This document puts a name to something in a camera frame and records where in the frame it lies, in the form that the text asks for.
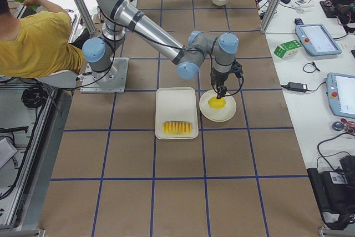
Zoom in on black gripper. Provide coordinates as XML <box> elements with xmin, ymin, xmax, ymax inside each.
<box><xmin>210</xmin><ymin>68</ymin><xmax>230</xmax><ymax>98</ymax></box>

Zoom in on yellow lemon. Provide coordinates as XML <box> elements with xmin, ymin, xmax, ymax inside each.
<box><xmin>207</xmin><ymin>97</ymin><xmax>226</xmax><ymax>109</ymax></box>

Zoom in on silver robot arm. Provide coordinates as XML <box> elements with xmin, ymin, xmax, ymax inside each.
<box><xmin>82</xmin><ymin>0</ymin><xmax>244</xmax><ymax>98</ymax></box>

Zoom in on white round plate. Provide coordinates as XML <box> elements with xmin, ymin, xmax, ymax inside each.
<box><xmin>199</xmin><ymin>90</ymin><xmax>237</xmax><ymax>122</ymax></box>

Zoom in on white rectangular tray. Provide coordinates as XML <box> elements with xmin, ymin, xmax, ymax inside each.
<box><xmin>155</xmin><ymin>87</ymin><xmax>199</xmax><ymax>139</ymax></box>

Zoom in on sliced yellow pineapple pieces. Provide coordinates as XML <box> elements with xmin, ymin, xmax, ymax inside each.
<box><xmin>162</xmin><ymin>121</ymin><xmax>192</xmax><ymax>135</ymax></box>

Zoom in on black power adapter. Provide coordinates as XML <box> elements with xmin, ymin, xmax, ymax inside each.
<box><xmin>281</xmin><ymin>82</ymin><xmax>308</xmax><ymax>93</ymax></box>

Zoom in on green white carton box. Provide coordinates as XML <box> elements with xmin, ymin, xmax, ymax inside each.
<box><xmin>273</xmin><ymin>40</ymin><xmax>302</xmax><ymax>59</ymax></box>

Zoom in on far blue teach pendant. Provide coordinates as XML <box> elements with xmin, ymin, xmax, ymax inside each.
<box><xmin>295</xmin><ymin>24</ymin><xmax>342</xmax><ymax>56</ymax></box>

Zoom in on blue teach pendant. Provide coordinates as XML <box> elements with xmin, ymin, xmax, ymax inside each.
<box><xmin>295</xmin><ymin>24</ymin><xmax>342</xmax><ymax>56</ymax></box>
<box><xmin>326</xmin><ymin>73</ymin><xmax>354</xmax><ymax>119</ymax></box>

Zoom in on near blue teach pendant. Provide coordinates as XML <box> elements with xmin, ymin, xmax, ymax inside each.
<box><xmin>326</xmin><ymin>73</ymin><xmax>354</xmax><ymax>119</ymax></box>

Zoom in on person in yellow shirt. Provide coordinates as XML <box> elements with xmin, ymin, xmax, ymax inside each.
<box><xmin>1</xmin><ymin>0</ymin><xmax>90</xmax><ymax>78</ymax></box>

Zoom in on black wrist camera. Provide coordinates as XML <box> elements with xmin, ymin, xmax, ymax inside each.
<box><xmin>231</xmin><ymin>61</ymin><xmax>244</xmax><ymax>79</ymax></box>

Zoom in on small black looped cable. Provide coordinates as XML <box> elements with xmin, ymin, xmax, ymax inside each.
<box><xmin>302</xmin><ymin>61</ymin><xmax>320</xmax><ymax>73</ymax></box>

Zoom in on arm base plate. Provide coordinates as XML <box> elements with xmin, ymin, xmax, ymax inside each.
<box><xmin>80</xmin><ymin>57</ymin><xmax>129</xmax><ymax>93</ymax></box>

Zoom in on black coiled cable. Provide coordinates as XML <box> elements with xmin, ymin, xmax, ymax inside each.
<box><xmin>21</xmin><ymin>83</ymin><xmax>48</xmax><ymax>109</ymax></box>

